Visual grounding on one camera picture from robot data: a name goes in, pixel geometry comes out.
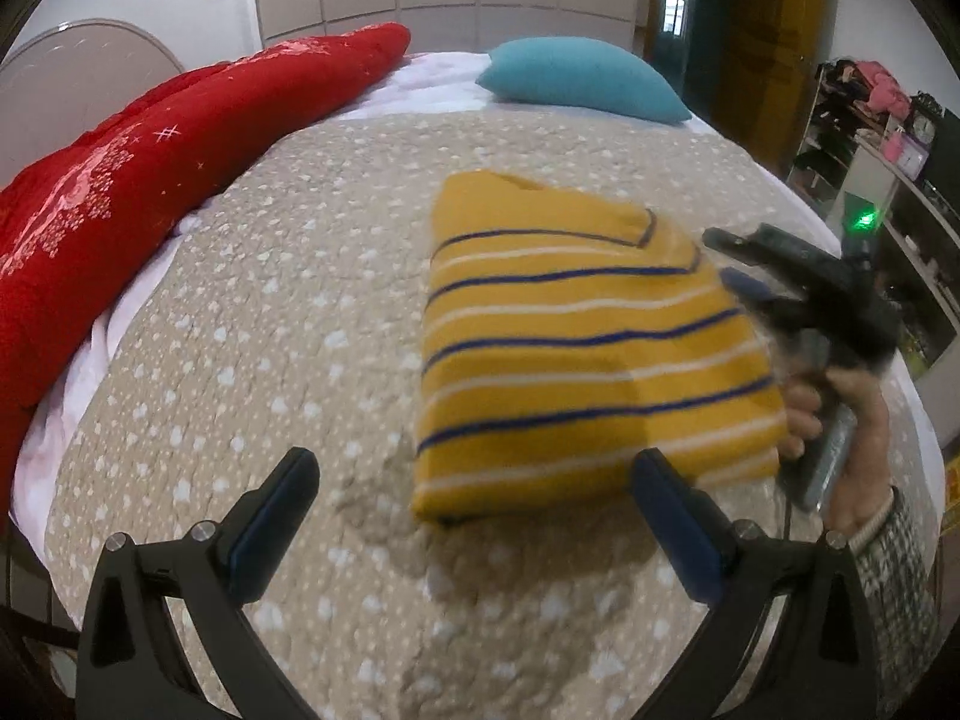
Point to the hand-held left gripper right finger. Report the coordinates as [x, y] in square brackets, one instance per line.
[679, 532]

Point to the pink clothes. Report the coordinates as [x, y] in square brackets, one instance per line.
[877, 86]

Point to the beige spotted bedspread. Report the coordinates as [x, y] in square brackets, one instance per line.
[285, 300]

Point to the wooden door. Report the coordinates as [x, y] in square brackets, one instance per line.
[765, 37]

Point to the cluttered shelf unit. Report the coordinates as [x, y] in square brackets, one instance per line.
[870, 157]

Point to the pink box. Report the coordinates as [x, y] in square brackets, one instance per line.
[896, 146]

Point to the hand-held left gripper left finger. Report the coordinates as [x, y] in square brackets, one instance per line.
[259, 540]

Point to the teal pillow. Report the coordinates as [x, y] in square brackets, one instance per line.
[585, 79]

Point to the person's right forearm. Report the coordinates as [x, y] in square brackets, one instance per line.
[896, 600]

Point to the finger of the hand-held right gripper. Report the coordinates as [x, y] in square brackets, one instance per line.
[742, 244]
[754, 296]

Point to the beige headboard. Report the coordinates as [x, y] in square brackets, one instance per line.
[75, 60]

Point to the yellow striped sweater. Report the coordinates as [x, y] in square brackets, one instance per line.
[570, 345]

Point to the red floral quilt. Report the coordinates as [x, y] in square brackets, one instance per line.
[150, 165]

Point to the dark table clock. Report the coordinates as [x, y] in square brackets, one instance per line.
[924, 120]

